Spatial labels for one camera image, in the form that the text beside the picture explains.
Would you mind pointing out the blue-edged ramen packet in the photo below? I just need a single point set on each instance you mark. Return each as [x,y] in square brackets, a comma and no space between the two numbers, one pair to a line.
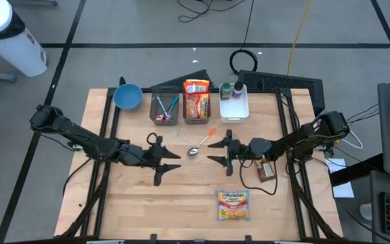
[233,205]

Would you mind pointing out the white computer mouse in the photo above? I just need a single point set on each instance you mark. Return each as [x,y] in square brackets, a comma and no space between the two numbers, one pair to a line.
[366,211]

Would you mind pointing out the silver spoon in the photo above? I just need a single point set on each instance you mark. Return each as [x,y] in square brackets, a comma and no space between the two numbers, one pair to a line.
[161,106]

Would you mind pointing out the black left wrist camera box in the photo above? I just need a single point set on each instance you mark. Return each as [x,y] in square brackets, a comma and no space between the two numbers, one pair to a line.
[131,156]

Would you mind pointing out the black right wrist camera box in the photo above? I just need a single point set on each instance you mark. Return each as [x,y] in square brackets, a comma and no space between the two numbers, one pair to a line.
[261,147]

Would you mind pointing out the black wedge panel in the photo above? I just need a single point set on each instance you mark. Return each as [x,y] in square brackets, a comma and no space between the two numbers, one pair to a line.
[174,81]

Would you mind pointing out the white paper sheet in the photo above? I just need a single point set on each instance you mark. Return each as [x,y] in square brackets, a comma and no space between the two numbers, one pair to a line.
[342,189]

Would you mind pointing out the white plastic bin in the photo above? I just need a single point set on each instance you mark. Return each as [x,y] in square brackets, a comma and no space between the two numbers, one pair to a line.
[234,110]

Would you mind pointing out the green-lid spice jar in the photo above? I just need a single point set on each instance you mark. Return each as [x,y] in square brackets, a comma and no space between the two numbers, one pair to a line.
[225,91]

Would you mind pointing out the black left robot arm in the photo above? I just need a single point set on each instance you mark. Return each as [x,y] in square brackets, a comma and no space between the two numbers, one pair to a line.
[80,137]

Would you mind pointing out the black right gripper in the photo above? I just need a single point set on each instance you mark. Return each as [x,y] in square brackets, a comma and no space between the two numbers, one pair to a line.
[239,150]

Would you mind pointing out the brown snack bar packet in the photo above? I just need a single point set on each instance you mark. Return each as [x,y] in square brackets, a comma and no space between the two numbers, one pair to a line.
[266,171]

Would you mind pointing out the black table clamp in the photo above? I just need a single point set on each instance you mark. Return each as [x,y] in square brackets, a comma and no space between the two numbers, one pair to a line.
[248,238]
[153,238]

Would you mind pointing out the grey plastic bin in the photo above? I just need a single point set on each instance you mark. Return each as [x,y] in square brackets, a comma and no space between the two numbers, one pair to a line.
[196,120]

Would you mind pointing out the orange ramen packet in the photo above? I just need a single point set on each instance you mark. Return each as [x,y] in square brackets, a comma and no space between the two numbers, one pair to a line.
[196,86]

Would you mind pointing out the black aluminium table frame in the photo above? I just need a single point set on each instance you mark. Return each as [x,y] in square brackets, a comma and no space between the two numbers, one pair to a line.
[284,93]

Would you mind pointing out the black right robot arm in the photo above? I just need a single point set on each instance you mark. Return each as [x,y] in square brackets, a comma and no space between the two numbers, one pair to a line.
[310,135]

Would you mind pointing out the red ramen packet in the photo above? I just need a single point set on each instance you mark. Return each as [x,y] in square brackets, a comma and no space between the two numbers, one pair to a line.
[196,105]

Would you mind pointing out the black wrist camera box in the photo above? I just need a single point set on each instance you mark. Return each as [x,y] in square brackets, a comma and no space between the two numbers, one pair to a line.
[131,156]
[261,147]

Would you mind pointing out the blue bowl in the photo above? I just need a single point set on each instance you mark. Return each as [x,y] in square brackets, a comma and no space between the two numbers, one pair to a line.
[128,96]

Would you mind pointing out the black-lid purple-label spice jar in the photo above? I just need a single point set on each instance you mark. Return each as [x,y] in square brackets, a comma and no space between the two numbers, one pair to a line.
[238,89]

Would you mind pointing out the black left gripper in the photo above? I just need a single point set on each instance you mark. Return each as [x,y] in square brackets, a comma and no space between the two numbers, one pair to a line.
[156,159]

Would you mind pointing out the white trash bin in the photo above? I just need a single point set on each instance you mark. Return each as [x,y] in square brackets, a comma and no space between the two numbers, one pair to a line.
[15,51]

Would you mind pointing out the clear plastic bin left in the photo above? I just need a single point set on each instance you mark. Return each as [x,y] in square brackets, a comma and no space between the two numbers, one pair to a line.
[154,108]

